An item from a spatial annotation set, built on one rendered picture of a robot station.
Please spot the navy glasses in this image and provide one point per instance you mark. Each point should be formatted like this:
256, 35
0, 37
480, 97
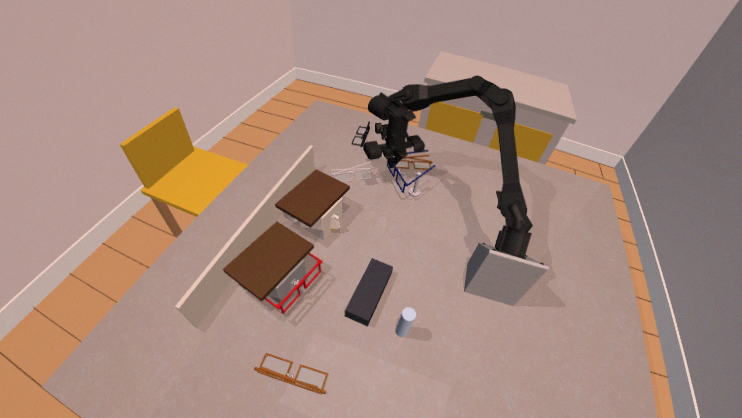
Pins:
399, 179

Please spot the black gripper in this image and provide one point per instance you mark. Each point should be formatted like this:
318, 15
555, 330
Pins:
395, 147

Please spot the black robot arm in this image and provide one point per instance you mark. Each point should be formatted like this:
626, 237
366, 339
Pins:
513, 239

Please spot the dark grey cylinder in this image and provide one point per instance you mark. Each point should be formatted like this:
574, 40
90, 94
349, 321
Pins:
406, 319

